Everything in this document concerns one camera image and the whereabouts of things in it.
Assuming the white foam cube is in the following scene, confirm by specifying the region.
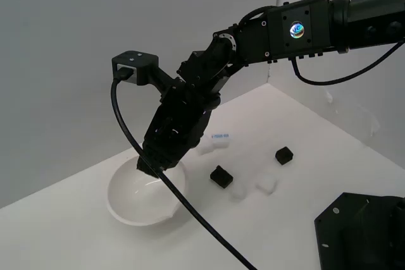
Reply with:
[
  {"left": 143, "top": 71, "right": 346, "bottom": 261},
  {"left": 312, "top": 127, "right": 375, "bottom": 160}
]
[
  {"left": 230, "top": 184, "right": 249, "bottom": 200},
  {"left": 255, "top": 173, "right": 280, "bottom": 195}
]

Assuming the white block with blue print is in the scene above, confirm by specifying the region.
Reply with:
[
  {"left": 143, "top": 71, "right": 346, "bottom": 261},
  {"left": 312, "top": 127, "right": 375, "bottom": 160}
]
[{"left": 197, "top": 130, "right": 234, "bottom": 156}]

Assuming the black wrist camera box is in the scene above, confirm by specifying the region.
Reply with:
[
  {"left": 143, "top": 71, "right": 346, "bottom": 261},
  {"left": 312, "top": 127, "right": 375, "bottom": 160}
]
[{"left": 111, "top": 50, "right": 178, "bottom": 94}]

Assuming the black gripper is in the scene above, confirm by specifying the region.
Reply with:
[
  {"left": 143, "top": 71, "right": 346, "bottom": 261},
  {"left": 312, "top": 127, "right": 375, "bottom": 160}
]
[{"left": 136, "top": 82, "right": 221, "bottom": 178}]

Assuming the white bowl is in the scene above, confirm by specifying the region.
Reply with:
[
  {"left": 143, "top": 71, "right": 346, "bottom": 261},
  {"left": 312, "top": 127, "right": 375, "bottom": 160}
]
[{"left": 106, "top": 155, "right": 188, "bottom": 227}]

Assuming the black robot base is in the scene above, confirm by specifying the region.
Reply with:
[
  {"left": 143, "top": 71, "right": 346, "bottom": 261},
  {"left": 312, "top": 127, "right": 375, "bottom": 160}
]
[{"left": 313, "top": 192, "right": 405, "bottom": 270}]

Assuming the long black arm cable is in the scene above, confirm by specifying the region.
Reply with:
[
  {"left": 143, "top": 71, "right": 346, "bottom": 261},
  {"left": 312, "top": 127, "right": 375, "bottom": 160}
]
[{"left": 290, "top": 39, "right": 405, "bottom": 87}]

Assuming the black foam box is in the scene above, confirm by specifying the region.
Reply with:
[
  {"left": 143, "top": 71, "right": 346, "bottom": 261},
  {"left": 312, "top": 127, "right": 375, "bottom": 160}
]
[
  {"left": 274, "top": 145, "right": 294, "bottom": 166},
  {"left": 209, "top": 164, "right": 234, "bottom": 190}
]

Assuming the short black wrist cable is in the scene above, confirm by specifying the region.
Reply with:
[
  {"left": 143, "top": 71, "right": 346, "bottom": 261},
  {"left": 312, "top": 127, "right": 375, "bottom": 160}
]
[{"left": 237, "top": 4, "right": 279, "bottom": 29}]

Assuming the thick black camera cable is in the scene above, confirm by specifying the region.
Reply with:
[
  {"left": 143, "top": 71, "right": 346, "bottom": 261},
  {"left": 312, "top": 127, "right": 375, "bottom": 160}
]
[{"left": 110, "top": 63, "right": 258, "bottom": 270}]

